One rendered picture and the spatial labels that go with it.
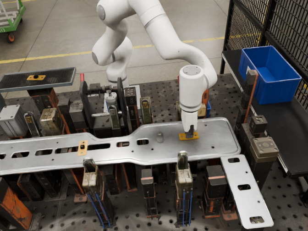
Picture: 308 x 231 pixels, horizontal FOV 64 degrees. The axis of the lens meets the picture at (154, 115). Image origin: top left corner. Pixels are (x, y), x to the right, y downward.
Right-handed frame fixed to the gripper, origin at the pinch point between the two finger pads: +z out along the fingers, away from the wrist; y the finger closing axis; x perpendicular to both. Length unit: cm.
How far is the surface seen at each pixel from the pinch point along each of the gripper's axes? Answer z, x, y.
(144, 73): 104, -19, -203
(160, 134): -1.5, -12.5, 0.9
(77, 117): -1, -50, -16
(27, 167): 3, -68, 8
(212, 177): 5.0, 5.6, 20.1
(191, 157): 3.3, -0.8, 11.1
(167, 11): 105, 38, -406
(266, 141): -2.9, 28.2, 11.8
